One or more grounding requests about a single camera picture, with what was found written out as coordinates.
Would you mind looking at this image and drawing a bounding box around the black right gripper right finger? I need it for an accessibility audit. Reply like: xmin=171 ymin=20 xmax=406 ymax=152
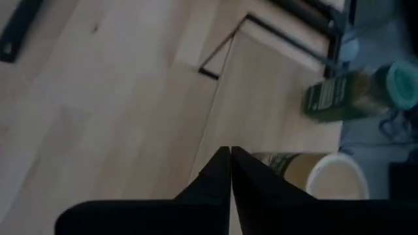
xmin=231 ymin=146 xmax=318 ymax=235

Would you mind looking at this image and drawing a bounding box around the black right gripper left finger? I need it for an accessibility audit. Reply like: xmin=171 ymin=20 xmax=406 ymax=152
xmin=174 ymin=146 xmax=233 ymax=235

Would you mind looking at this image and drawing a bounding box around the tan lid furikake jar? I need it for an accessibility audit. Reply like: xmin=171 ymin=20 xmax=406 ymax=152
xmin=250 ymin=151 xmax=370 ymax=200

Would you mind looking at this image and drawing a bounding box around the green lid spice jar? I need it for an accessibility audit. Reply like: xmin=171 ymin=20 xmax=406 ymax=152
xmin=302 ymin=60 xmax=418 ymax=124

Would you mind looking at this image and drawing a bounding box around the wooden shelf with black legs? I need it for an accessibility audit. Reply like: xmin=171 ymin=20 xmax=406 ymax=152
xmin=187 ymin=12 xmax=344 ymax=183

